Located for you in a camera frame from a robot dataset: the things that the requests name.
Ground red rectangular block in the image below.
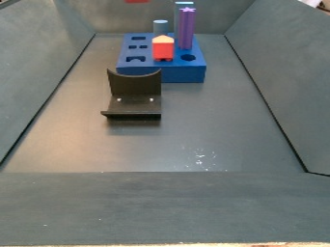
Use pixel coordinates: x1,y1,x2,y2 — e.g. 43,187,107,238
124,0,150,4

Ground black curved fixture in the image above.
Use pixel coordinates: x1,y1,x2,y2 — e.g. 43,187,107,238
100,69,162,119

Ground blue shape sorter board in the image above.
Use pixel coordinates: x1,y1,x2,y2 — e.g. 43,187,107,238
116,33,206,83

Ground red pentagon block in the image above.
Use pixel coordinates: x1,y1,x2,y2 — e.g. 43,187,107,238
152,35,174,61

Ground light blue cylinder block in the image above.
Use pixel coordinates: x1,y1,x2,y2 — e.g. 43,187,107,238
154,19,168,36

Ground purple star block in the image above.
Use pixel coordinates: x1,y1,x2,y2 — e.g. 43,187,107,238
178,7,197,49

